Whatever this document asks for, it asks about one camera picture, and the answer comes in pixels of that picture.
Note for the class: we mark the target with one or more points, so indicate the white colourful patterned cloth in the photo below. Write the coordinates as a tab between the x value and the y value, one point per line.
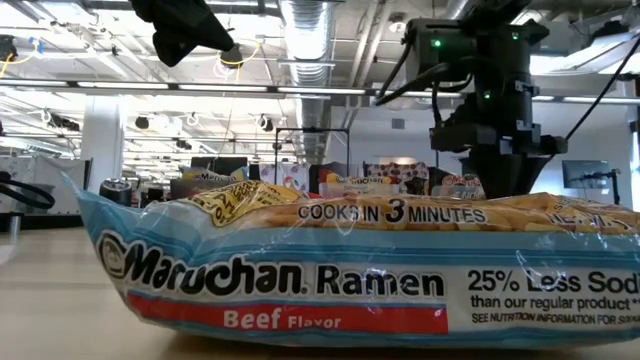
287	175

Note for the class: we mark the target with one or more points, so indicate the white building column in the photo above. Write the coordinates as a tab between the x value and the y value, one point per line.
102	145

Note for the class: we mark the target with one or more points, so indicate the black Fire Noodle packet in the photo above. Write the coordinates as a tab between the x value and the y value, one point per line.
460	182

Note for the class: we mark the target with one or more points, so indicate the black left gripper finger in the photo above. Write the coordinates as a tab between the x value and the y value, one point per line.
172	47
212	35

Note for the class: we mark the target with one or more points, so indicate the grey office partition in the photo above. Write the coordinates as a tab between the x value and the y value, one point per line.
60	172

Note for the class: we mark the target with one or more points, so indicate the wall-mounted dark screen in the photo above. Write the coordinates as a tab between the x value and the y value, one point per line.
585	174

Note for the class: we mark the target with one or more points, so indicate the bright ceiling light panel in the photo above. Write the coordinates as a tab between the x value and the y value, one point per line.
550	65

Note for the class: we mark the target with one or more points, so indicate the clear plastic bin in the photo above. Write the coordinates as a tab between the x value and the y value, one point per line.
385	192
450	194

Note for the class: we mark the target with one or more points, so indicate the blue Maruchan ramen packet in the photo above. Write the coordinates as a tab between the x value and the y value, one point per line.
300	280
215	176

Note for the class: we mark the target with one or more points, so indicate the round ceiling detector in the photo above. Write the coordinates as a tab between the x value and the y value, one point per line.
397	24

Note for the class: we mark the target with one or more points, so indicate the polka dot patterned cloth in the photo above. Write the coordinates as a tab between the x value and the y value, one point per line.
390	170

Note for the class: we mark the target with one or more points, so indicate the dark grey plastic bin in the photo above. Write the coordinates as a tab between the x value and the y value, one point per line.
180	189

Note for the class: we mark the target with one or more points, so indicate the black cylindrical bin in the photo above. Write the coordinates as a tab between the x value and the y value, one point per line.
116	188

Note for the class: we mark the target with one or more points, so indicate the long ceiling light strip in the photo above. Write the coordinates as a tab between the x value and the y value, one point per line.
590	100
220	87

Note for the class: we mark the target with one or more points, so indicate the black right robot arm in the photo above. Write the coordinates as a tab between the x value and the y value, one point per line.
500	55

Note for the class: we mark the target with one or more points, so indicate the black ceiling device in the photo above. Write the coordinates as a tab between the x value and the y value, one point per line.
7	47
232	60

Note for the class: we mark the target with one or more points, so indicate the red Maruchan ramen packet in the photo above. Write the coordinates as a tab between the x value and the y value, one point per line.
360	180

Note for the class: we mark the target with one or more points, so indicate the silver air duct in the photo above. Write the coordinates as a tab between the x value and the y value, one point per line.
310	40

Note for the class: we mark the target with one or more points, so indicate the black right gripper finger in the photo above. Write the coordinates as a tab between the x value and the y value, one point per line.
522	172
492	172

